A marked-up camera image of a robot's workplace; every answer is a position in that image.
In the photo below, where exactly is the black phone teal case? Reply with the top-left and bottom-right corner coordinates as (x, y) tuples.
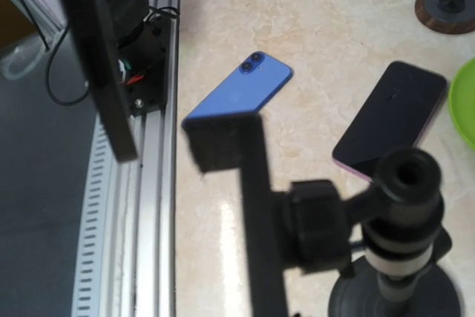
(60, 0), (138, 163)

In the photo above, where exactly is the blue phone face down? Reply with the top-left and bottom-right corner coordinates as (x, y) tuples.
(182, 51), (293, 125)

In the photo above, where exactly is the black phone purple edge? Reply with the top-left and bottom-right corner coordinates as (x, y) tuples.
(332, 61), (448, 180)

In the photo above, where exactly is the black tall round-base stand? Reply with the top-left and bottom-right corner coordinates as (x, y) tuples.
(182, 114), (463, 316)

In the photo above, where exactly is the green plate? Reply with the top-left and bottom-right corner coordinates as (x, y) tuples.
(448, 59), (475, 150)

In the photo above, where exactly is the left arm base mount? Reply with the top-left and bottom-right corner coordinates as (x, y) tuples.
(106, 0), (180, 117)

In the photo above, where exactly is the front aluminium rail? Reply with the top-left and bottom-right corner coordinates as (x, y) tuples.
(71, 19), (180, 316)

